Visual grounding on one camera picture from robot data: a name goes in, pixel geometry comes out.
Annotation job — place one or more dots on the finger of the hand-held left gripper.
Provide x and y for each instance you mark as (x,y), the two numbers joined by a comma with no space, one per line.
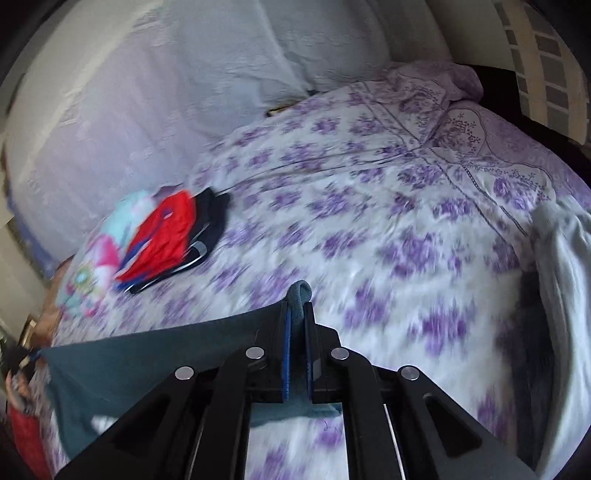
(21,359)

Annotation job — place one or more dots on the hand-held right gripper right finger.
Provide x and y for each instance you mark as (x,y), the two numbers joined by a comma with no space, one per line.
(309,369)

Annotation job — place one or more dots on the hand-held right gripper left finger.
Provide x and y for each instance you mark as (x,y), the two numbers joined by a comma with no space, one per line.
(287,355)

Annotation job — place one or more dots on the teal fleece pants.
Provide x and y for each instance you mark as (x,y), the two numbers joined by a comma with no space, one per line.
(138,360)

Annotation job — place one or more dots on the brown satin pillow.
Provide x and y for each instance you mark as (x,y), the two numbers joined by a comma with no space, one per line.
(50,318)

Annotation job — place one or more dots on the blue floral cloth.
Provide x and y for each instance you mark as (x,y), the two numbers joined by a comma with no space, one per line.
(27,240)

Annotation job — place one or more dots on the folded floral blanket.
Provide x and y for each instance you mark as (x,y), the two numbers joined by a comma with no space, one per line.
(101,249)

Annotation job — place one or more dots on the bed with purple floral sheet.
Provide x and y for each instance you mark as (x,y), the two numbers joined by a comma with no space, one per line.
(369,221)

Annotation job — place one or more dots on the folded dark garment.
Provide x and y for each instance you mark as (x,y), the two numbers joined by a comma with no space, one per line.
(210,217)

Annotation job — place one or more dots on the folded red shorts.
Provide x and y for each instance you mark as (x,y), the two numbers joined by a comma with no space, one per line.
(159,240)

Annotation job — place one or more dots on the light grey cloth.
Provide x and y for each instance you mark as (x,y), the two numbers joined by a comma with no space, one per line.
(565,286)

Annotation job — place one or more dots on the white embossed headboard cover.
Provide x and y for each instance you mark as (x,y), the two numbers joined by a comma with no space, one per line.
(161,92)

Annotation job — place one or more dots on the lilac pillowcase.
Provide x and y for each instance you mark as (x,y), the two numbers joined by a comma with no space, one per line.
(443,81)

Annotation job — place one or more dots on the beige checked cloth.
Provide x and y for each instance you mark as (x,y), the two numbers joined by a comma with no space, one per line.
(545,60)

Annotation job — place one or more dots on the wooden frame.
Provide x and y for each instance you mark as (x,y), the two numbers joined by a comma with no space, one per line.
(27,330)

